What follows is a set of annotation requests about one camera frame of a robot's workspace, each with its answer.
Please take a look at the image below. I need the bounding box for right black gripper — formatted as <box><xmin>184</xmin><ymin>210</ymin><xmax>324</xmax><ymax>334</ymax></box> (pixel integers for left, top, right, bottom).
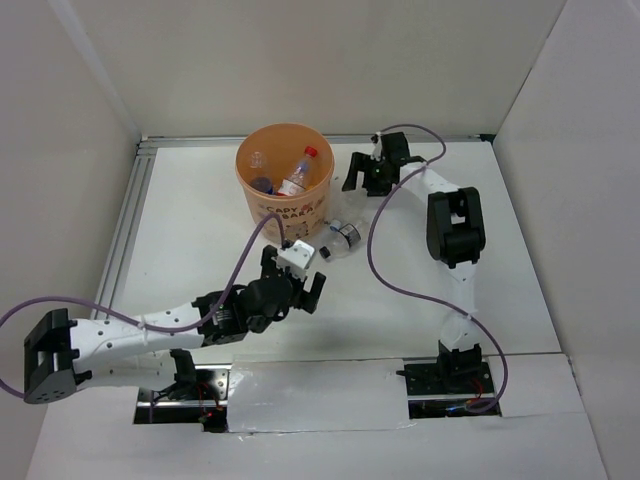
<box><xmin>342</xmin><ymin>152</ymin><xmax>393</xmax><ymax>198</ymax></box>

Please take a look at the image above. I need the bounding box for water bottle red label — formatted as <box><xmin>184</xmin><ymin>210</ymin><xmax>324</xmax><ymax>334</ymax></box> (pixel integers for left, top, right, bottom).
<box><xmin>276</xmin><ymin>146</ymin><xmax>318</xmax><ymax>197</ymax></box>

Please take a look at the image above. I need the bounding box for clear bottle black label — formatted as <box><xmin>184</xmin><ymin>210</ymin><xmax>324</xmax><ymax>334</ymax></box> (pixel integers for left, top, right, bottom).
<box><xmin>319</xmin><ymin>217</ymin><xmax>369</xmax><ymax>262</ymax></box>

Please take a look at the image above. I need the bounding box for green soda bottle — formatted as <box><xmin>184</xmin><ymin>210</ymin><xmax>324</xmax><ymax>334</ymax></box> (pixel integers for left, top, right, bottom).
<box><xmin>249</xmin><ymin>176</ymin><xmax>274</xmax><ymax>195</ymax></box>

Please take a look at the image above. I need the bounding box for blue label white cap bottle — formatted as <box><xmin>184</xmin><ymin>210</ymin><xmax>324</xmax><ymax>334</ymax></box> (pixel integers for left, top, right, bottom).
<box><xmin>249</xmin><ymin>151</ymin><xmax>268</xmax><ymax>171</ymax></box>

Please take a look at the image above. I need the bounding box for clear crushed bottle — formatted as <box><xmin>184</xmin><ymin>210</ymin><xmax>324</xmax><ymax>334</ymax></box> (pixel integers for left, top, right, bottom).
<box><xmin>339</xmin><ymin>190</ymin><xmax>368</xmax><ymax>224</ymax></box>

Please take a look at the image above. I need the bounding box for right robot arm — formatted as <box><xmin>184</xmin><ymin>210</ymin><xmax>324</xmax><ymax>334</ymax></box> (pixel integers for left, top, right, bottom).
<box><xmin>342</xmin><ymin>127</ymin><xmax>486</xmax><ymax>392</ymax></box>

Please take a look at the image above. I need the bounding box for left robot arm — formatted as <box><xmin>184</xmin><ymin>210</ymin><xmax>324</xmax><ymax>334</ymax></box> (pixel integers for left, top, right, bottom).
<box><xmin>24</xmin><ymin>240</ymin><xmax>326</xmax><ymax>404</ymax></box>

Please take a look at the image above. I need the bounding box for orange plastic capybara bin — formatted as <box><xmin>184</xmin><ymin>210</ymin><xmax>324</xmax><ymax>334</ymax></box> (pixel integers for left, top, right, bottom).
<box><xmin>235</xmin><ymin>123</ymin><xmax>335</xmax><ymax>241</ymax></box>

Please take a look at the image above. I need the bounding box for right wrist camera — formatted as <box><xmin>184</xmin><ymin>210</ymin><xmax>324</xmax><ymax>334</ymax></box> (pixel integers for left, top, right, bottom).
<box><xmin>371</xmin><ymin>131</ymin><xmax>386</xmax><ymax>162</ymax></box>

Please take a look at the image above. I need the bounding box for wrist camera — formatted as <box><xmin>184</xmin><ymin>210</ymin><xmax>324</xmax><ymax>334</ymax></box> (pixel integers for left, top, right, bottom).
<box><xmin>276</xmin><ymin>239</ymin><xmax>316</xmax><ymax>281</ymax></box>
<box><xmin>371</xmin><ymin>131</ymin><xmax>386</xmax><ymax>162</ymax></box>

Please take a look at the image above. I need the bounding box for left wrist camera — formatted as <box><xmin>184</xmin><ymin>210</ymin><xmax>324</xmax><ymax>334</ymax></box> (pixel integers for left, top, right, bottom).
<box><xmin>276</xmin><ymin>239</ymin><xmax>316</xmax><ymax>281</ymax></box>

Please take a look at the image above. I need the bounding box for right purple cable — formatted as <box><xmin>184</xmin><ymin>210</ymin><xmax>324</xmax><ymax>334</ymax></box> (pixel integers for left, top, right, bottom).
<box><xmin>367</xmin><ymin>123</ymin><xmax>511</xmax><ymax>414</ymax></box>

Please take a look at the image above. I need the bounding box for purple cable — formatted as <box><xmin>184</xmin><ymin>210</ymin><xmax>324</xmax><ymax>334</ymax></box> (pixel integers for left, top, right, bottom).
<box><xmin>0</xmin><ymin>212</ymin><xmax>289</xmax><ymax>424</ymax></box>
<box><xmin>367</xmin><ymin>123</ymin><xmax>511</xmax><ymax>414</ymax></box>

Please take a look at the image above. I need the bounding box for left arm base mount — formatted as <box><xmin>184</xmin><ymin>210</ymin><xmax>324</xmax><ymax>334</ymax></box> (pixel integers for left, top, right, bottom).
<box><xmin>133</xmin><ymin>349</ymin><xmax>231</xmax><ymax>433</ymax></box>

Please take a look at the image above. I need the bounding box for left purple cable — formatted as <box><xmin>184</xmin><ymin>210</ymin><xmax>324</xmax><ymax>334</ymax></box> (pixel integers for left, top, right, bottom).
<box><xmin>0</xmin><ymin>212</ymin><xmax>289</xmax><ymax>424</ymax></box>

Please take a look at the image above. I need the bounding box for aluminium frame rail left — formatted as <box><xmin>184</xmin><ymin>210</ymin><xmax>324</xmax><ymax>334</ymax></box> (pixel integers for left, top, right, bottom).
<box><xmin>94</xmin><ymin>141</ymin><xmax>157</xmax><ymax>312</ymax></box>

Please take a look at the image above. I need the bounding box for aluminium frame rail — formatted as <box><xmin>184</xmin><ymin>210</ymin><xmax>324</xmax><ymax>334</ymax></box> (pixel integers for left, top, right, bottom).
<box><xmin>138</xmin><ymin>131</ymin><xmax>496</xmax><ymax>150</ymax></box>
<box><xmin>94</xmin><ymin>141</ymin><xmax>157</xmax><ymax>312</ymax></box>

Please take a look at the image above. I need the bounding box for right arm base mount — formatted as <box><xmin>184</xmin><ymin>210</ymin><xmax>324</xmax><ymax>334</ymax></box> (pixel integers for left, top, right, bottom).
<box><xmin>396</xmin><ymin>344</ymin><xmax>500</xmax><ymax>419</ymax></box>

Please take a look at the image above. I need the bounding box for aluminium frame rail back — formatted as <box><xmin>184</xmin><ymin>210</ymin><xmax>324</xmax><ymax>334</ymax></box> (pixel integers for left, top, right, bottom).
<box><xmin>138</xmin><ymin>131</ymin><xmax>496</xmax><ymax>150</ymax></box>

